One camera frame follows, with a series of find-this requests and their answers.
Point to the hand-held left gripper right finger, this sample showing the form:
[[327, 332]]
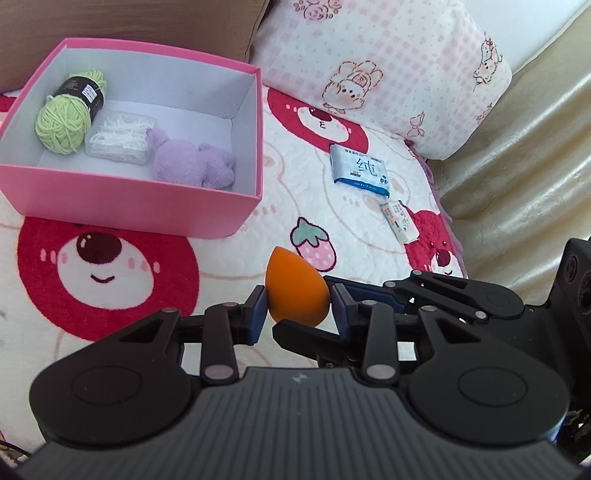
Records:
[[344, 318]]

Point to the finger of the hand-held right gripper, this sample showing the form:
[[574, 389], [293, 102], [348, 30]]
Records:
[[309, 339], [369, 291]]

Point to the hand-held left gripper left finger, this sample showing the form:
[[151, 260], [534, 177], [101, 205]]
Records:
[[258, 318]]

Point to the orange makeup sponge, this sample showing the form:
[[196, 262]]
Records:
[[295, 286]]

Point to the blue wet wipes pack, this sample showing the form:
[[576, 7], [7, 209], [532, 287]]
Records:
[[360, 170]]

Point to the pink cardboard box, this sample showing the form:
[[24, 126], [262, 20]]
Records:
[[138, 212]]

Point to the purple plush toy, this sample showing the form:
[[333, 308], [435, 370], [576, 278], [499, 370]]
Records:
[[184, 161]]

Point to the clear floss pick box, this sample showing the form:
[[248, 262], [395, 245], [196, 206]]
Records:
[[115, 134]]

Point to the green yarn ball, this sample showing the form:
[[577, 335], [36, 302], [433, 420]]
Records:
[[62, 120]]

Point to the small white tissue pack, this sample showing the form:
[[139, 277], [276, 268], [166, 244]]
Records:
[[399, 221]]

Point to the bear print blanket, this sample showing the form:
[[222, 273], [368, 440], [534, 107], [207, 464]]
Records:
[[277, 184]]

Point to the beige sofa cover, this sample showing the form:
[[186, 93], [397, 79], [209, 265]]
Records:
[[531, 161]]

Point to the pink checked pillow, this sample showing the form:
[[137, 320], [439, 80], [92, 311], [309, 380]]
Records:
[[392, 46]]

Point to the brown embroidered cushion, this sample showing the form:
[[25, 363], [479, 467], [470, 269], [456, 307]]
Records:
[[138, 23]]

